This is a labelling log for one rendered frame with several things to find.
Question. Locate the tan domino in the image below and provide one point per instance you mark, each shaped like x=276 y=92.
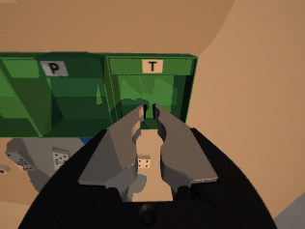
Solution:
x=18 y=157
x=144 y=162
x=60 y=157

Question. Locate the green rack of three bins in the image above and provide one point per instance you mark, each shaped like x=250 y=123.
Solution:
x=63 y=95

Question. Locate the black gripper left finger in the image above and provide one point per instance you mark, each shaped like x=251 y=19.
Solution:
x=109 y=159

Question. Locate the blue usb stick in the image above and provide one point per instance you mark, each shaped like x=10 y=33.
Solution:
x=85 y=139

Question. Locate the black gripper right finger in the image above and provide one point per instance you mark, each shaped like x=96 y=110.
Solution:
x=187 y=158

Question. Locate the grey hex nut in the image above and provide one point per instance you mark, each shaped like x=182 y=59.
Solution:
x=4 y=169

